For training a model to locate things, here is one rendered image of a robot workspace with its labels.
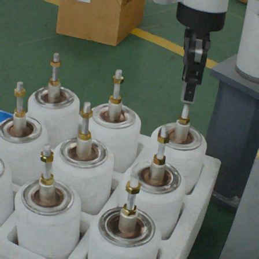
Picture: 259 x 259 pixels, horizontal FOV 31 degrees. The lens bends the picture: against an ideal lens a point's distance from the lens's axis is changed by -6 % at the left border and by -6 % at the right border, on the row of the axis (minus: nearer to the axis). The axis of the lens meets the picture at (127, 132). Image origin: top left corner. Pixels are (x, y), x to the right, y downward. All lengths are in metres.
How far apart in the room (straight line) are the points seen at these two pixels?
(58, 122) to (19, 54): 0.79
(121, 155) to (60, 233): 0.23
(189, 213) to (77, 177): 0.19
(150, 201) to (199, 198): 0.14
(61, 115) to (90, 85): 0.59
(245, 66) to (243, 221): 0.32
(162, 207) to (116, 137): 0.17
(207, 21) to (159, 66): 0.93
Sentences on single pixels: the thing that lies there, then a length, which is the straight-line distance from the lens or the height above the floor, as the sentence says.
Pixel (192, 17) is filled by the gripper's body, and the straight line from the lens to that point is 0.69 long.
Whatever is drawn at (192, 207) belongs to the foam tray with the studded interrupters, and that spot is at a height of 0.18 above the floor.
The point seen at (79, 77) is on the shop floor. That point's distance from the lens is 1.48.
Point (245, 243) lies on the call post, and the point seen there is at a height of 0.14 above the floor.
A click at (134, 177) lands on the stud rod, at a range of 0.59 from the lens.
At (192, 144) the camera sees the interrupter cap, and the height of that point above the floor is 0.25.
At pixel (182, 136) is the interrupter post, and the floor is 0.26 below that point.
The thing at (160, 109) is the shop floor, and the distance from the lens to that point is 1.37.
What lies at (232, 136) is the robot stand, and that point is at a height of 0.17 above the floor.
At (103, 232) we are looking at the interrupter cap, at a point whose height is 0.25.
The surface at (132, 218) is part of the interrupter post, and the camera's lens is 0.62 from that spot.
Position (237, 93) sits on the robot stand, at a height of 0.27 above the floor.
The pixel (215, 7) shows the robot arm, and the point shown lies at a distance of 0.69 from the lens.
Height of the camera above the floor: 0.71
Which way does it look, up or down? 34 degrees down
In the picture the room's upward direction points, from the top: 8 degrees clockwise
